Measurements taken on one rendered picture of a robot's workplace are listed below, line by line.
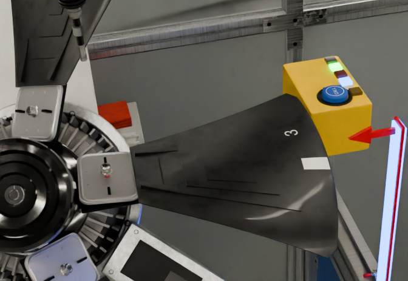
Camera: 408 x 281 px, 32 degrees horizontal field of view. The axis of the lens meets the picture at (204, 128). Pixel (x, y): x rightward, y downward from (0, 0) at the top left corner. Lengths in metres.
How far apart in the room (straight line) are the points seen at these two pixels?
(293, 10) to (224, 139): 0.74
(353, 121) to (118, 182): 0.45
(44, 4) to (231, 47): 0.78
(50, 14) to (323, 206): 0.38
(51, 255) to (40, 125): 0.14
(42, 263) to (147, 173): 0.15
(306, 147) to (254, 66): 0.76
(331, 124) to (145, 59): 0.56
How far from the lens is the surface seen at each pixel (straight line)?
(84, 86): 1.05
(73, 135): 0.91
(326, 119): 1.10
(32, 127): 0.82
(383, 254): 1.00
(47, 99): 0.81
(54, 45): 0.81
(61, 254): 0.82
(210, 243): 1.89
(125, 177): 0.81
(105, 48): 1.53
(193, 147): 0.84
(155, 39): 1.52
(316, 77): 1.18
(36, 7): 0.86
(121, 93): 1.58
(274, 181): 0.81
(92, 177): 0.81
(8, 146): 0.76
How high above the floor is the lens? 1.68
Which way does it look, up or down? 35 degrees down
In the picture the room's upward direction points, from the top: 5 degrees counter-clockwise
